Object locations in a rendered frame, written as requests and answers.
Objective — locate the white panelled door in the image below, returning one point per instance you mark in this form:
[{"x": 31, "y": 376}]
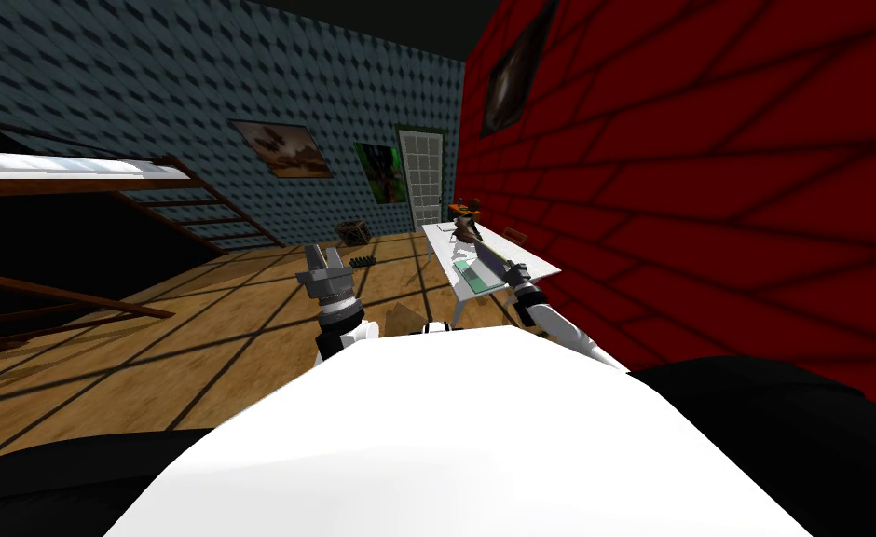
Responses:
[{"x": 423, "y": 179}]

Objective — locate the white desk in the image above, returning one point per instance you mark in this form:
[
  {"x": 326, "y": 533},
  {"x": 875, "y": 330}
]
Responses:
[{"x": 527, "y": 261}]

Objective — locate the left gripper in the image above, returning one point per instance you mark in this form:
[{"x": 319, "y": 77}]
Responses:
[{"x": 328, "y": 285}]

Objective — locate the pale green laptop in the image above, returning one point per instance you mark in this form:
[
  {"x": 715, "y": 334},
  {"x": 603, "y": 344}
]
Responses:
[{"x": 477, "y": 277}]

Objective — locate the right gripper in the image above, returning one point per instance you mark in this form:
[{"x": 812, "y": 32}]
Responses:
[{"x": 515, "y": 273}]

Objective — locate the wooden bunk bed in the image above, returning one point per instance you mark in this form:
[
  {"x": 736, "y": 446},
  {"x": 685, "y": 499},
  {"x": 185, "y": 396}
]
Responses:
[{"x": 73, "y": 168}]

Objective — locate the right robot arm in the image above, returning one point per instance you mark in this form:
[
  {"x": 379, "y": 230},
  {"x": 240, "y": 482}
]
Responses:
[{"x": 568, "y": 328}]

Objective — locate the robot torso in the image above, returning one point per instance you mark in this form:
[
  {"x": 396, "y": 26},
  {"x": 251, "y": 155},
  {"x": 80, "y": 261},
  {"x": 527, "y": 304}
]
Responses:
[{"x": 445, "y": 447}]

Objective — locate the wooden crate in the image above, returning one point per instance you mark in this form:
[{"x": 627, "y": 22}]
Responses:
[{"x": 354, "y": 233}]

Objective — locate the green wall picture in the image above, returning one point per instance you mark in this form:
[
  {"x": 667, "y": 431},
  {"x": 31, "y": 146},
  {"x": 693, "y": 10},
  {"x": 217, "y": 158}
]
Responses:
[{"x": 382, "y": 173}]

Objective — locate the dark brown wall picture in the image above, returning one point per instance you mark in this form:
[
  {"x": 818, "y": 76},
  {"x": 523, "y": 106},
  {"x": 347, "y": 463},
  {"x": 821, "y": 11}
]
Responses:
[{"x": 512, "y": 78}]

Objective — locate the brown lumpy object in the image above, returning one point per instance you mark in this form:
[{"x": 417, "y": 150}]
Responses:
[{"x": 468, "y": 228}]

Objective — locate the small dark floor object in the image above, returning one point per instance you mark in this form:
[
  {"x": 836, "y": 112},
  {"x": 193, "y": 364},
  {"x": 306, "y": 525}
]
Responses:
[{"x": 360, "y": 261}]

